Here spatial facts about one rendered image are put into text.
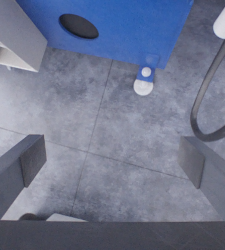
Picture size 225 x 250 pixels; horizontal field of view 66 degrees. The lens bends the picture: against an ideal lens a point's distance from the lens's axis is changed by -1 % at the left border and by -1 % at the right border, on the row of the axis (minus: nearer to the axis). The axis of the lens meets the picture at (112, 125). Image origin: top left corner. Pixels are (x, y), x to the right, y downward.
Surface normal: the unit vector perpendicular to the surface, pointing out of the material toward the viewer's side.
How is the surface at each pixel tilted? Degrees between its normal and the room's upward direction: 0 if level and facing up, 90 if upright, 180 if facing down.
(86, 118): 0
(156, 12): 90
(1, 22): 90
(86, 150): 0
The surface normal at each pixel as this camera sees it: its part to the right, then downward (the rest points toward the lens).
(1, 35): 0.96, 0.24
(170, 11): -0.26, 0.96
